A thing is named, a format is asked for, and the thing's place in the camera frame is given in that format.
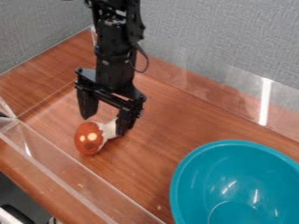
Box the blue plastic bowl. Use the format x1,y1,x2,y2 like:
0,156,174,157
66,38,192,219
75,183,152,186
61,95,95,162
169,140,299,224

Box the brown white toy mushroom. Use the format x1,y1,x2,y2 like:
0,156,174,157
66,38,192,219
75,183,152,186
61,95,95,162
74,119,117,156

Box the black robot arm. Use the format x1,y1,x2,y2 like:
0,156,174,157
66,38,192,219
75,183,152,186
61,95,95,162
74,0,145,136

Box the clear acrylic front barrier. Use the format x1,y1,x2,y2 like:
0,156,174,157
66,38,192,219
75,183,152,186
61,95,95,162
0,98,164,224

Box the clear acrylic barrier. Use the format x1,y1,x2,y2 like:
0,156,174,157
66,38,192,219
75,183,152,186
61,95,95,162
0,98,164,224
138,50,299,142

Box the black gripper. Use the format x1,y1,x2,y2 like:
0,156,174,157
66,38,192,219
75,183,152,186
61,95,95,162
74,51,145,136

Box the black cable loop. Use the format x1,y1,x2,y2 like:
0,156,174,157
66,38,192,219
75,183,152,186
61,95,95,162
129,43,150,74

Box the black white object bottom left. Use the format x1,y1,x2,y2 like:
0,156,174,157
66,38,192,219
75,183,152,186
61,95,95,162
0,205,34,224

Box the clear acrylic corner bracket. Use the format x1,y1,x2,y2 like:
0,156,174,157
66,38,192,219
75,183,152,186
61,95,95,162
89,25,97,46

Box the clear acrylic back barrier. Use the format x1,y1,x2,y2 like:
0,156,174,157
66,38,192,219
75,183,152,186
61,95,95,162
138,50,299,142

